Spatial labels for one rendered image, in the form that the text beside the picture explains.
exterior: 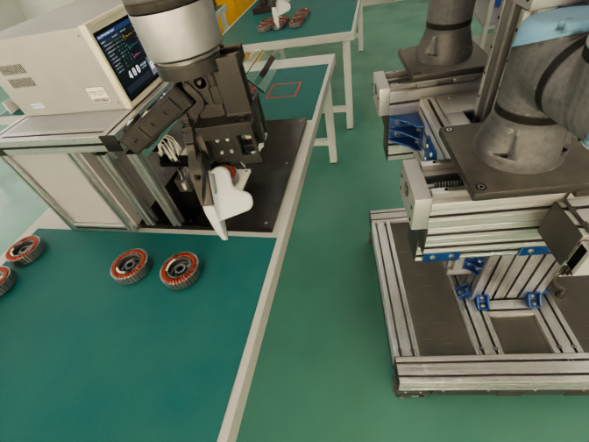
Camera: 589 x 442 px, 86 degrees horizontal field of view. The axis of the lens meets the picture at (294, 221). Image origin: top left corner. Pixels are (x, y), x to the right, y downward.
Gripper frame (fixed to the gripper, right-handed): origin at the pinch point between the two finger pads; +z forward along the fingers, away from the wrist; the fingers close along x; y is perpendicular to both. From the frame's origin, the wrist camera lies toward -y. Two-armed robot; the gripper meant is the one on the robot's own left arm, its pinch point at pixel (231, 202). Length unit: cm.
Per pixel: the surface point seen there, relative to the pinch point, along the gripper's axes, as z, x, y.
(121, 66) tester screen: -6, 51, -38
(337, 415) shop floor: 115, -3, 7
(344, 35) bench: 42, 204, 27
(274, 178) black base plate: 38, 53, -7
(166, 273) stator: 37, 15, -34
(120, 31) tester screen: -12, 57, -37
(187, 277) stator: 36.9, 13.0, -27.1
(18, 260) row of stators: 37, 24, -89
